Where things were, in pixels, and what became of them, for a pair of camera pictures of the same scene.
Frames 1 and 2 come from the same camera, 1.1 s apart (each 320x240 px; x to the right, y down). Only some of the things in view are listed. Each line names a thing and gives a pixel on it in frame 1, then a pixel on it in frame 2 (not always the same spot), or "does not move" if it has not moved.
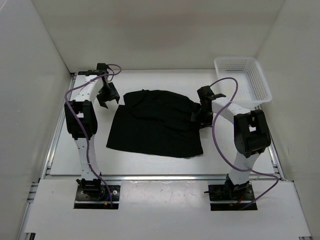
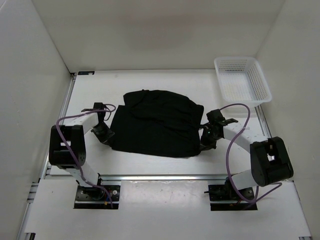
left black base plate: (100, 200) does not move
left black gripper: (113, 95) to (104, 138)
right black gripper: (195, 116) to (204, 145)
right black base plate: (222, 199) does not move
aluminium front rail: (167, 177) does not move
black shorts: (156, 122) does not move
